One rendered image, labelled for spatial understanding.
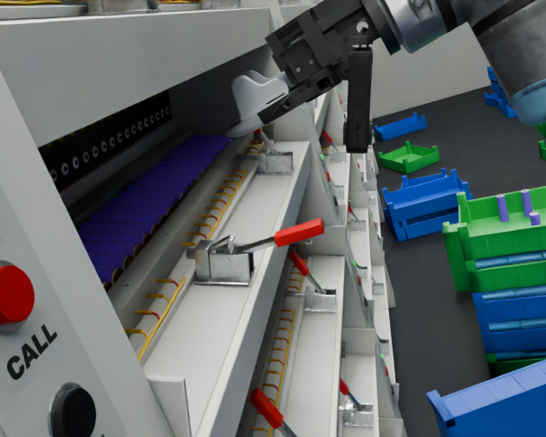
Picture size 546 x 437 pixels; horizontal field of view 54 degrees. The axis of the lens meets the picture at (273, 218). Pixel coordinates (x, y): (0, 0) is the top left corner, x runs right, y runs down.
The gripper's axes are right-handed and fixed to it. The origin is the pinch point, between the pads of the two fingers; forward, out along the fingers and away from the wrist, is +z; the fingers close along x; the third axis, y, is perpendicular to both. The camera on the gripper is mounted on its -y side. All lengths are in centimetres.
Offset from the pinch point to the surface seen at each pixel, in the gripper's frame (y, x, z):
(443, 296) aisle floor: -82, -86, 0
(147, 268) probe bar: -2.0, 30.2, 1.6
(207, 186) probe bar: -1.8, 12.8, 2.0
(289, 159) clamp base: -5.6, 0.9, -3.4
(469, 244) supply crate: -48, -45, -15
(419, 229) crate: -78, -133, 1
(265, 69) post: 4.1, -16.1, -3.2
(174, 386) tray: -3.4, 44.5, -5.4
